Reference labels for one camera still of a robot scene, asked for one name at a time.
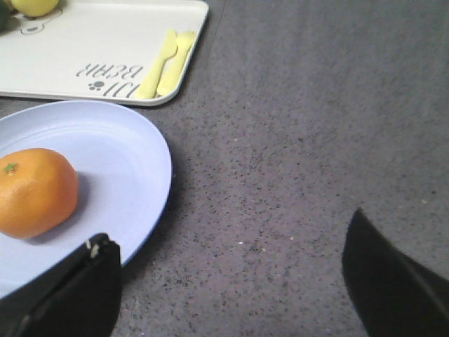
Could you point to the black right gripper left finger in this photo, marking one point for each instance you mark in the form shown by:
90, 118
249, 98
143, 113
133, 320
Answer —
79, 296

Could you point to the yellow lemon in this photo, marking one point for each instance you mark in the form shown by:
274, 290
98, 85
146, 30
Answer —
34, 8

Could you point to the green lime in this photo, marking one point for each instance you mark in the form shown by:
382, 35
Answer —
6, 8

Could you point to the yellow toy fork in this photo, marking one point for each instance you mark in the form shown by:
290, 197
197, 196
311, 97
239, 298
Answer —
170, 79

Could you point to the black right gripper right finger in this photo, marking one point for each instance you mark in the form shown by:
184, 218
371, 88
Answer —
393, 294

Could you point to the white bear tray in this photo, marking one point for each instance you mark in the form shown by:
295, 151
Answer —
95, 50

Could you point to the yellow toy knife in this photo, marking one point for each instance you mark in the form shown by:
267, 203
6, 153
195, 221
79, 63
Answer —
147, 88

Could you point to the whole orange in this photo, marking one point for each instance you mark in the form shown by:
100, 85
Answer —
39, 191

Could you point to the light blue plate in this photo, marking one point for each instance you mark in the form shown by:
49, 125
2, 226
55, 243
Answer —
124, 169

